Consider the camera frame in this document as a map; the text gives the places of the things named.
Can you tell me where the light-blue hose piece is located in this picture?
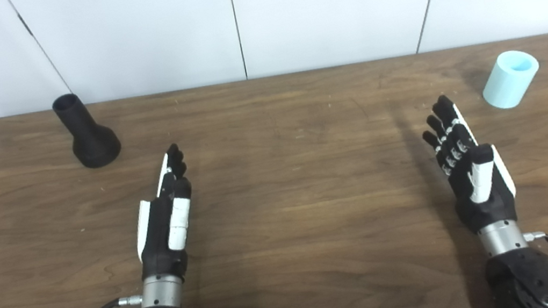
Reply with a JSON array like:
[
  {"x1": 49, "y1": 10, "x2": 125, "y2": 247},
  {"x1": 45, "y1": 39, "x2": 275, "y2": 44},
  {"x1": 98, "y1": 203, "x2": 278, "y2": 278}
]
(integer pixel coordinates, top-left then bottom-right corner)
[{"x1": 477, "y1": 47, "x2": 545, "y2": 113}]

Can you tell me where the black flared nozzle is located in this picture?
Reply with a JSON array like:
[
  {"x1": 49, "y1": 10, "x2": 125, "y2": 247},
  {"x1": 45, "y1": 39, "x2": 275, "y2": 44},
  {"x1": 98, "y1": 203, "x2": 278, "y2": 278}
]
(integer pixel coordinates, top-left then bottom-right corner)
[{"x1": 51, "y1": 87, "x2": 124, "y2": 174}]

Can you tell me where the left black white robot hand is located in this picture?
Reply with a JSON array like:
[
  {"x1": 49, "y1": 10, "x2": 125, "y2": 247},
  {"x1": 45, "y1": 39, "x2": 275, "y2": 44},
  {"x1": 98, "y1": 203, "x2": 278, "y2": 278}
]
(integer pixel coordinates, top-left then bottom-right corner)
[{"x1": 121, "y1": 142, "x2": 206, "y2": 286}]

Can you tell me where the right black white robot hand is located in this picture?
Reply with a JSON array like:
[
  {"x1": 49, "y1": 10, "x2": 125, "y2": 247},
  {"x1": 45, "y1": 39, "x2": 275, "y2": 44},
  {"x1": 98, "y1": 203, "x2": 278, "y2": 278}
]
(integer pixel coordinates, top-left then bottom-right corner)
[{"x1": 417, "y1": 86, "x2": 523, "y2": 240}]

